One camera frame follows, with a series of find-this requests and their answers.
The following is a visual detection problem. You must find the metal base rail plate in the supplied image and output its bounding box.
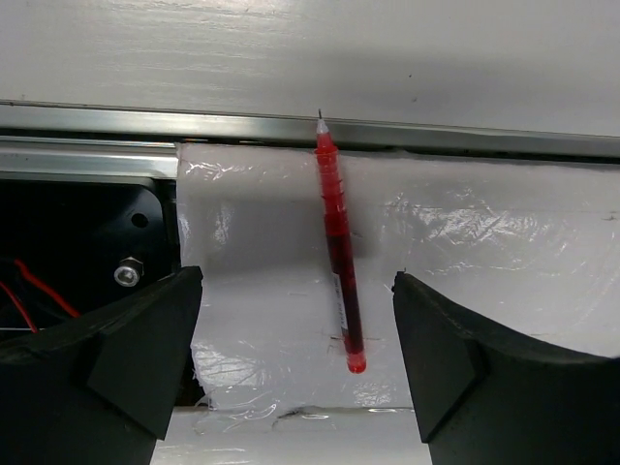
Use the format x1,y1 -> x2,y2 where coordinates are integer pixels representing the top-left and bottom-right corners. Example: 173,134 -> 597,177
0,99 -> 620,422

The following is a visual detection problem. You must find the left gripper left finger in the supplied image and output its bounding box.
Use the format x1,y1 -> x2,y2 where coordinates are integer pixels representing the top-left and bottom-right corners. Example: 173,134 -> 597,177
1,266 -> 202,464

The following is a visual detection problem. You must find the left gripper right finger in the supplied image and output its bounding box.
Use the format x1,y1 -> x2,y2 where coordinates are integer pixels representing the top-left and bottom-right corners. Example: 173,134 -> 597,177
392,272 -> 619,464

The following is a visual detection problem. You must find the red pen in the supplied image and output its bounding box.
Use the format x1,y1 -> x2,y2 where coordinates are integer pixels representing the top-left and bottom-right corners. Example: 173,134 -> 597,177
315,115 -> 366,374

